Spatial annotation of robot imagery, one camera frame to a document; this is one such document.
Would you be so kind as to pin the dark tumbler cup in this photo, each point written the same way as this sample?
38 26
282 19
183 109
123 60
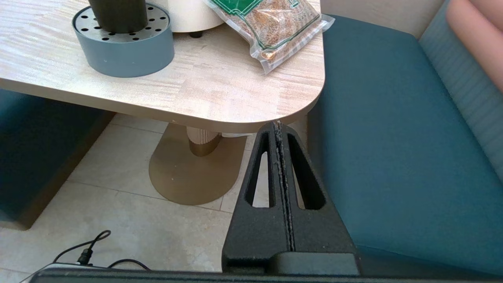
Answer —
118 15

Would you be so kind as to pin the pink bolster cushion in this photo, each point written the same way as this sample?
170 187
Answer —
479 35

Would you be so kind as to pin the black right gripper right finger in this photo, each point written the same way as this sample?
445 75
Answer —
322 236

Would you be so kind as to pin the teal booth bench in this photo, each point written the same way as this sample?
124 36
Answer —
35 149
393 137

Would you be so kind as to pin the clear green-print grain snack bag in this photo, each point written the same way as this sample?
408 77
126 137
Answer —
271 27

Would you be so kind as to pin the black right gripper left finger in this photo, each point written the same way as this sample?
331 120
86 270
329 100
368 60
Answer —
255 236

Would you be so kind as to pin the round blue-grey perforated drip tray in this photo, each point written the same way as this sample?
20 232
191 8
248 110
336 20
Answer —
129 55

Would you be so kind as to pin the round table pedestal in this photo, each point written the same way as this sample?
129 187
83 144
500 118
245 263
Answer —
188 177

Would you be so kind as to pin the large white dark-tea drink dispenser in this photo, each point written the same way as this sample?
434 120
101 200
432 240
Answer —
188 15

